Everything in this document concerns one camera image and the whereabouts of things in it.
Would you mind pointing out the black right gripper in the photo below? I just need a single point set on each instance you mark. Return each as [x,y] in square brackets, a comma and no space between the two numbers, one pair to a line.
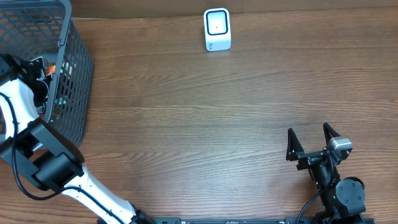
[311,156]

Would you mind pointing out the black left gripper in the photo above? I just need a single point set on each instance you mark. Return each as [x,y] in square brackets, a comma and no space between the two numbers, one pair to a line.
[34,72]

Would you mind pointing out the orange snack packet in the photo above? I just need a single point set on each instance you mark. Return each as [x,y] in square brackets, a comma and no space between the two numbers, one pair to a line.
[50,70]

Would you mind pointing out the teal tissue packet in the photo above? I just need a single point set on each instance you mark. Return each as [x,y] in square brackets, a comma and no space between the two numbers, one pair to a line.
[66,85]

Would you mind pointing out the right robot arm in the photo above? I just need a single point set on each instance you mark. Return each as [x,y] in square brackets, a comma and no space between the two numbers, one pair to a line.
[342,199]

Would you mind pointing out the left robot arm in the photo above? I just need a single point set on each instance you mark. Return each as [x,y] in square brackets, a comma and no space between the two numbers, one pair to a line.
[44,162]

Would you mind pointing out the white barcode scanner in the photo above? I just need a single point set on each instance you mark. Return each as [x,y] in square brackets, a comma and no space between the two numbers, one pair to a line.
[217,29]

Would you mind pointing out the grey plastic mesh basket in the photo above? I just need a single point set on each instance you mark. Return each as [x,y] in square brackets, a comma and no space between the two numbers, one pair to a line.
[30,29]

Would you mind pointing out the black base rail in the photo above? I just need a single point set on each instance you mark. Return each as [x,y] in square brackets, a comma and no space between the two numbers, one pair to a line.
[177,220]

